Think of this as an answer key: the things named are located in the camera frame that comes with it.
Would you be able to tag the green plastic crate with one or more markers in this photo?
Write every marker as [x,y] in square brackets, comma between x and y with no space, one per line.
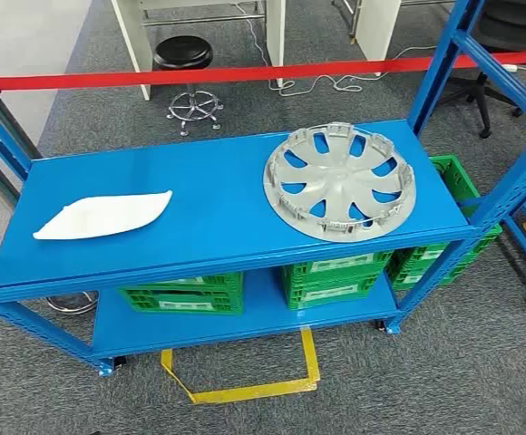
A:
[331,282]
[453,174]
[186,297]

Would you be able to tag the red barrier tape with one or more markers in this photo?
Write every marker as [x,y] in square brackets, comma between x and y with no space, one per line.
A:
[199,75]

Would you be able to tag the white power strip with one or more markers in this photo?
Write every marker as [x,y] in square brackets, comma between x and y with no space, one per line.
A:
[509,67]

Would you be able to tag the black office chair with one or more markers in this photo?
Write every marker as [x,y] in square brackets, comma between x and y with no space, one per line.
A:
[483,90]

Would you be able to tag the white desk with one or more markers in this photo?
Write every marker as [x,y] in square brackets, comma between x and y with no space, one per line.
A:
[274,30]
[376,24]

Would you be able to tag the white curved plastic part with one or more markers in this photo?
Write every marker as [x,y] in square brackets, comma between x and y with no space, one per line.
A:
[104,213]

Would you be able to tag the black round stool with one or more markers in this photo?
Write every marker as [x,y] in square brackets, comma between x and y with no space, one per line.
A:
[183,53]

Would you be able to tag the grey plastic wheel hubcap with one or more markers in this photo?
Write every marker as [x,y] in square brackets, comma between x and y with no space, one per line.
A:
[335,180]

